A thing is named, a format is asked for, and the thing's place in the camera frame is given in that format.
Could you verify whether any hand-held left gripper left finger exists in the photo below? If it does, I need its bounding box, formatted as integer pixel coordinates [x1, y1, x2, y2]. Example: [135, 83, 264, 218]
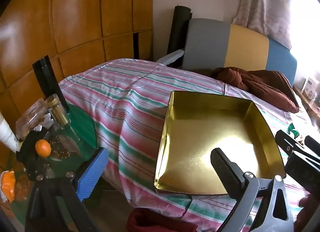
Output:
[25, 147, 109, 232]

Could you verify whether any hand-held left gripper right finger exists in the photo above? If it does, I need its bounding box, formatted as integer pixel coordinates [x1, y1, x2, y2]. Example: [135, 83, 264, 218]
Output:
[210, 147, 294, 232]

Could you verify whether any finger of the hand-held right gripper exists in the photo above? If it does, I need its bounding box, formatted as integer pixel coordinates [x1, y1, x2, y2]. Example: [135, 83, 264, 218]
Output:
[275, 130, 320, 163]
[304, 135, 320, 151]

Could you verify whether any green plastic toy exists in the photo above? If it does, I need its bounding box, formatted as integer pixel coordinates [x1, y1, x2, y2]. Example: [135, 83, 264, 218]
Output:
[287, 124, 301, 139]

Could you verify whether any gold-lined maroon tin tray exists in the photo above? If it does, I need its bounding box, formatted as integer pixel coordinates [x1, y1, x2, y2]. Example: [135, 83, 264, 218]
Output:
[153, 90, 286, 195]

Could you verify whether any person's right hand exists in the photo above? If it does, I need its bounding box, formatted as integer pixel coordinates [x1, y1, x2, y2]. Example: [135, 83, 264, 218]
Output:
[295, 194, 320, 232]

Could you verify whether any wooden shelf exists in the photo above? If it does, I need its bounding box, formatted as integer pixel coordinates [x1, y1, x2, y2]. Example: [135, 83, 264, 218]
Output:
[292, 84, 320, 132]

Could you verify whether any green round glass table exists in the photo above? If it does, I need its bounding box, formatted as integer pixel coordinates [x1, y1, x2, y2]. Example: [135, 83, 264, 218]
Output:
[15, 104, 98, 181]

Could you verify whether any orange fruit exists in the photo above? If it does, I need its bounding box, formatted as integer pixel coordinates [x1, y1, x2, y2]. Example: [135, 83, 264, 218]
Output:
[35, 140, 52, 158]

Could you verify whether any white box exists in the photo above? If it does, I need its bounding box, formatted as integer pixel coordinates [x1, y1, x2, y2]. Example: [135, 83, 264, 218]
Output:
[302, 77, 320, 98]

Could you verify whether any brown quilted blanket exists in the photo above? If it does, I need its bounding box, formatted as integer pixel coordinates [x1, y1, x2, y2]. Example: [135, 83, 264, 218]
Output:
[211, 66, 300, 114]

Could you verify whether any glass jar with gold lid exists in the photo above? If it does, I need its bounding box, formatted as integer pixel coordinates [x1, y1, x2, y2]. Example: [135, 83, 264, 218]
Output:
[45, 94, 72, 130]

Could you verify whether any crumpled white paper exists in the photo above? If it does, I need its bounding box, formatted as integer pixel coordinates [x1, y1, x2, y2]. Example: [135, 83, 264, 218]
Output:
[34, 112, 54, 132]

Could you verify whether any dark red cloth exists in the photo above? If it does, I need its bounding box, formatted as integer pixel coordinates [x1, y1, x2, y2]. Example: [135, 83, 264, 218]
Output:
[126, 208, 198, 232]

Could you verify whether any clear plastic container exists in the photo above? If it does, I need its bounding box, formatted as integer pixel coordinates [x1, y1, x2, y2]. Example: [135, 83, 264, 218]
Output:
[15, 98, 52, 140]

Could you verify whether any striped pink green blanket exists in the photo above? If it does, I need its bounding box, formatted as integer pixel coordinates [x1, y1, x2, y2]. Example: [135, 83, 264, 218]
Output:
[59, 58, 318, 232]

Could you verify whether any orange plastic bag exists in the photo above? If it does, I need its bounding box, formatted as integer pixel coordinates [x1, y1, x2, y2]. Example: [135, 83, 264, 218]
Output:
[0, 170, 16, 203]

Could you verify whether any white tube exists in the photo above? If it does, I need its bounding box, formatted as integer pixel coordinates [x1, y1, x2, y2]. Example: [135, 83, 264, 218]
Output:
[0, 111, 21, 151]

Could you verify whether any black cylinder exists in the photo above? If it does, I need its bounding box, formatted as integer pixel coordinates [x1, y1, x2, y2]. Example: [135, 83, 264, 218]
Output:
[32, 55, 70, 113]

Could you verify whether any white foam piece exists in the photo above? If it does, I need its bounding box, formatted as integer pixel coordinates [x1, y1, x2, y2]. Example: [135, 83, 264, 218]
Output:
[155, 49, 186, 68]

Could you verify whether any grey yellow blue headboard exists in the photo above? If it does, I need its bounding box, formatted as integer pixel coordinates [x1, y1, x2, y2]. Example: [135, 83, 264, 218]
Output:
[181, 18, 298, 87]

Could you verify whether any pale patterned curtain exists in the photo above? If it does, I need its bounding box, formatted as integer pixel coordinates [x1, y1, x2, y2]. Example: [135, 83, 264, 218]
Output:
[236, 0, 295, 50]

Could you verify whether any black rolled mat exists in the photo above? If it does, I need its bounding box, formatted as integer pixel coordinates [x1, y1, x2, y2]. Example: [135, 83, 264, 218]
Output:
[167, 4, 193, 56]

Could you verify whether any wooden wardrobe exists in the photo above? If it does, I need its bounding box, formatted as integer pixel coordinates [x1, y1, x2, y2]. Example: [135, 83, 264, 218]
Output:
[0, 0, 154, 132]

